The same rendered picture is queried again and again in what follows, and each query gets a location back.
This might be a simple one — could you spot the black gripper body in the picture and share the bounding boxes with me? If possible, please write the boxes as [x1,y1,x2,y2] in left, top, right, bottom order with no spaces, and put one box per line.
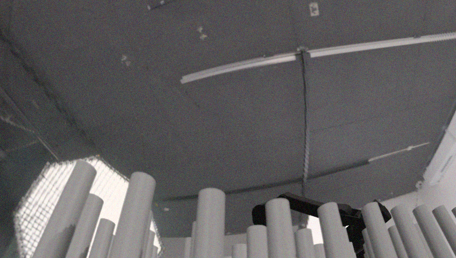
[353,238,364,250]

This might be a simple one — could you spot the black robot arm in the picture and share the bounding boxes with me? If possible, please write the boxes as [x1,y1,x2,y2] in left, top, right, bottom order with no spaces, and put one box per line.
[252,192,391,258]

